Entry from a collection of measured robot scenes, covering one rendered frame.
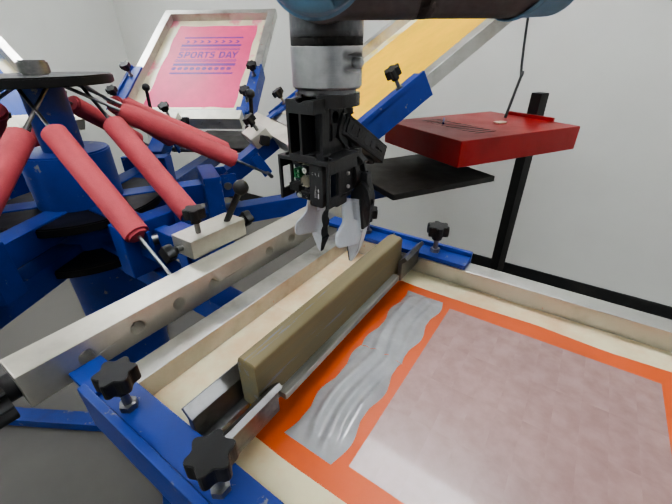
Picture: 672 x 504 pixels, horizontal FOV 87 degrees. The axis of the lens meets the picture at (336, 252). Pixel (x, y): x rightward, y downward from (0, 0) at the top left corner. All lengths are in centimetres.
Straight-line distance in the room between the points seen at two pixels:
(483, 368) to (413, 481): 21
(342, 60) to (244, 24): 183
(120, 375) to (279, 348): 17
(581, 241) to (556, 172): 44
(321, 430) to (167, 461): 17
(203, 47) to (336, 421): 189
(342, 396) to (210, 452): 21
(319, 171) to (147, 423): 34
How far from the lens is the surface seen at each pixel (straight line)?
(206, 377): 57
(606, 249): 258
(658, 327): 75
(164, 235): 80
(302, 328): 46
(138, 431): 48
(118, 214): 82
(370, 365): 55
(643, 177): 245
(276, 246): 73
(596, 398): 62
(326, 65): 39
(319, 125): 41
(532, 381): 60
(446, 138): 134
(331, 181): 40
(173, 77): 197
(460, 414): 53
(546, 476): 51
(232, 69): 191
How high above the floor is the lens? 136
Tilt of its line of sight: 29 degrees down
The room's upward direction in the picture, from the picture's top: straight up
